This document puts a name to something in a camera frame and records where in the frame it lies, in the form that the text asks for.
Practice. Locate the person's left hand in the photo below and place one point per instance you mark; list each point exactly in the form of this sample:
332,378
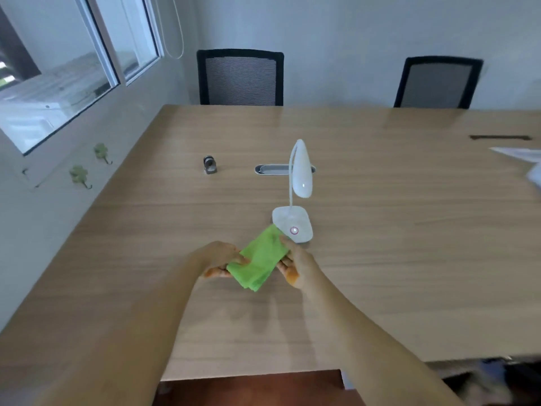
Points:
214,255

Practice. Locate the person's right hand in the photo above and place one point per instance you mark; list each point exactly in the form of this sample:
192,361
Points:
301,264

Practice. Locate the person's left thumb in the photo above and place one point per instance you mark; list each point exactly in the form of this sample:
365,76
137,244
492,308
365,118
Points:
239,258

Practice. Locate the person's right thumb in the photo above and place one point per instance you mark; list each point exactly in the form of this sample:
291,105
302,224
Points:
285,242

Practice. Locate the green microfiber cloth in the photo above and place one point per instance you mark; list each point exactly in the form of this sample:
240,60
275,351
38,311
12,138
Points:
259,257

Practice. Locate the person's left forearm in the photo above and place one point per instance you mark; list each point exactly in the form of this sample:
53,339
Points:
122,334

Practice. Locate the person's right forearm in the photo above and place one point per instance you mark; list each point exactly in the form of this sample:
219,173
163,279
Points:
372,346

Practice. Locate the white desk lamp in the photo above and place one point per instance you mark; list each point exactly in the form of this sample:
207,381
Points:
296,207

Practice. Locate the small silver metal object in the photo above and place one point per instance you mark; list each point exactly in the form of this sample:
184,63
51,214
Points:
209,164

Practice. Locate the black mesh office chair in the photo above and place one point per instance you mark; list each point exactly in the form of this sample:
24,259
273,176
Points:
240,78
437,82

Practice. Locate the white paper sheet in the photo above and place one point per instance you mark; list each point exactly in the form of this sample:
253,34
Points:
522,158

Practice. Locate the white framed window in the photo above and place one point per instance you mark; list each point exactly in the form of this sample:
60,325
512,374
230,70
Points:
63,63

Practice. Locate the green clover wall hook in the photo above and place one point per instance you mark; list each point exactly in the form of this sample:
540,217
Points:
79,175
101,152

